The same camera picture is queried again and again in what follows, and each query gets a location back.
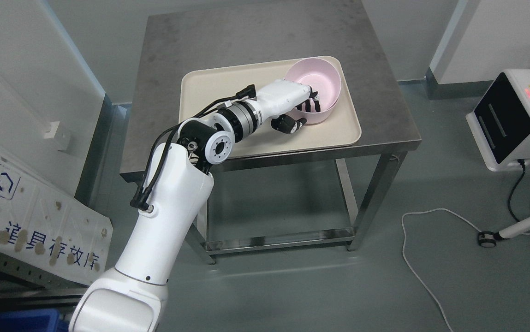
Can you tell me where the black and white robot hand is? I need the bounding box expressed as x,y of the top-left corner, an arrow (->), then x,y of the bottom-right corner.
252,79 -> 322,134

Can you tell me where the pink bowl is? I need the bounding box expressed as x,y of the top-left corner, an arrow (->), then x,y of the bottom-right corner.
283,55 -> 342,125

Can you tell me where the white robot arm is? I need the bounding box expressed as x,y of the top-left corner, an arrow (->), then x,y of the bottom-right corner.
68,86 -> 294,332

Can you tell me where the metal shelf rack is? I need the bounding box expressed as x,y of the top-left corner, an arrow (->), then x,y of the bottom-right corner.
0,252 -> 87,314

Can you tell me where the beige plastic tray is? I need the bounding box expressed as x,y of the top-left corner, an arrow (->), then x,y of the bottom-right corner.
178,55 -> 362,159

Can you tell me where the stainless steel table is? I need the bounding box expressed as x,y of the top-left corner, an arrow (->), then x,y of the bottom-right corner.
120,0 -> 422,263

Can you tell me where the white and black appliance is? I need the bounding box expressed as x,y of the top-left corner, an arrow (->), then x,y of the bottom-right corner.
465,69 -> 530,172

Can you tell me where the white stand leg with caster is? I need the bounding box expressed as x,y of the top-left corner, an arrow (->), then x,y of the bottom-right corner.
477,217 -> 530,248

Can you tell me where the white sign board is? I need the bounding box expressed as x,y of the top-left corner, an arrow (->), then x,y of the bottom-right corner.
0,148 -> 113,285

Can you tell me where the blue bin bottom near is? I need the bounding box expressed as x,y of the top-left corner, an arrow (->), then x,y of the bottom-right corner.
0,308 -> 69,332

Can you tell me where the white wall socket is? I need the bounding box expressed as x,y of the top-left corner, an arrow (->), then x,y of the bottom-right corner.
43,121 -> 71,151

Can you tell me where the white floor cable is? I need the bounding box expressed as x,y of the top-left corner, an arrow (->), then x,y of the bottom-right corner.
401,196 -> 530,332

